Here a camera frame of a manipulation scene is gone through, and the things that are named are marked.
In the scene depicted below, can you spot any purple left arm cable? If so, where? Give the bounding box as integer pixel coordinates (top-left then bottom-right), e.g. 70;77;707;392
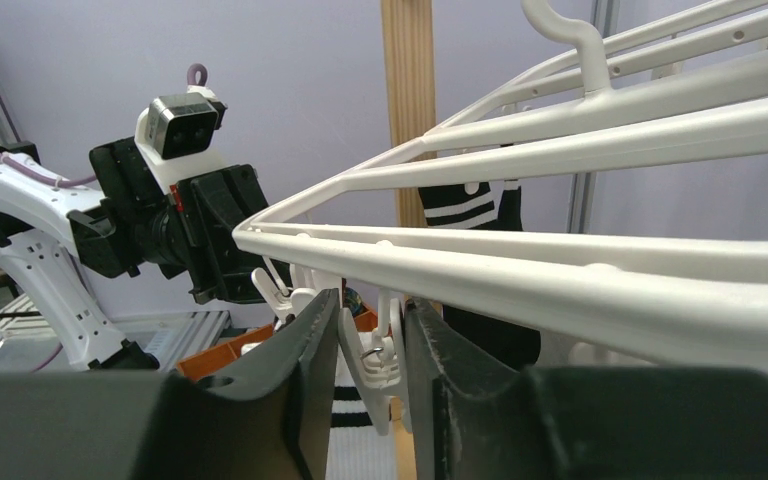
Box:
0;62;210;190

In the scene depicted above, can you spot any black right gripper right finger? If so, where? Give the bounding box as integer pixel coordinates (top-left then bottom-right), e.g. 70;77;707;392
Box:
403;299;768;479

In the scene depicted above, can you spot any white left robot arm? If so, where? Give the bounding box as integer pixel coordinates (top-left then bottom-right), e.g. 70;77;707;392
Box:
0;137;290;371

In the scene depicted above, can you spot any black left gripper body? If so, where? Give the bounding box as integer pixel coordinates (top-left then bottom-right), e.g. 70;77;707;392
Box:
67;137;225;279

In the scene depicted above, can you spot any wooden hanger stand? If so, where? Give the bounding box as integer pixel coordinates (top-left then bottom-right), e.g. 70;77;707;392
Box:
380;0;437;479

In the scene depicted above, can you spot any black white-striped sock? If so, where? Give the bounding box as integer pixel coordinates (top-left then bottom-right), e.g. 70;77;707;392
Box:
418;180;523;232
442;305;542;370

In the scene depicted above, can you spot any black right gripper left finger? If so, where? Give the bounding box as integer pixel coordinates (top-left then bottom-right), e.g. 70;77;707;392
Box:
0;289;341;479

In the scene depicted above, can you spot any white black-striped sock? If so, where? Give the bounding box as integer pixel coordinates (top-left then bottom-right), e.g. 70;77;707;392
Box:
326;351;398;480

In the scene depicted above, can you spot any white plastic clip hanger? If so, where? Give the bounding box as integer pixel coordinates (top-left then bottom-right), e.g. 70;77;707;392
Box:
231;0;768;439

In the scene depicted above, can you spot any orange compartment tray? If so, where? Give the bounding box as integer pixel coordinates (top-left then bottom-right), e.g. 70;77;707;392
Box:
175;304;378;382

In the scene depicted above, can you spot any rolled dark green sock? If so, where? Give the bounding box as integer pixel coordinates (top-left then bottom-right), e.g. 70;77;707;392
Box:
343;286;366;317

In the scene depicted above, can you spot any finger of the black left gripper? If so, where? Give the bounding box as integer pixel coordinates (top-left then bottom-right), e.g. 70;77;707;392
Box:
185;164;293;306

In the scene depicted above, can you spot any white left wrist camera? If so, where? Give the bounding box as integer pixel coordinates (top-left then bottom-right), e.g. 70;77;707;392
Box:
134;86;228;194

